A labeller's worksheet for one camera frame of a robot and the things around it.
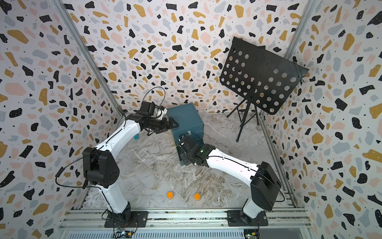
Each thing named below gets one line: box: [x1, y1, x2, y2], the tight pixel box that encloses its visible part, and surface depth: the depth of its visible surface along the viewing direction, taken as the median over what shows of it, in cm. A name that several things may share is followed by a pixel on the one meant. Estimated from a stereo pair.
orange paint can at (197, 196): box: [193, 192, 201, 202], surface depth 81 cm
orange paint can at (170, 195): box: [166, 191, 175, 200], surface depth 82 cm
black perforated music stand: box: [219, 36, 310, 142], surface depth 79 cm
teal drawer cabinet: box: [166, 102, 205, 152], surface depth 91 cm
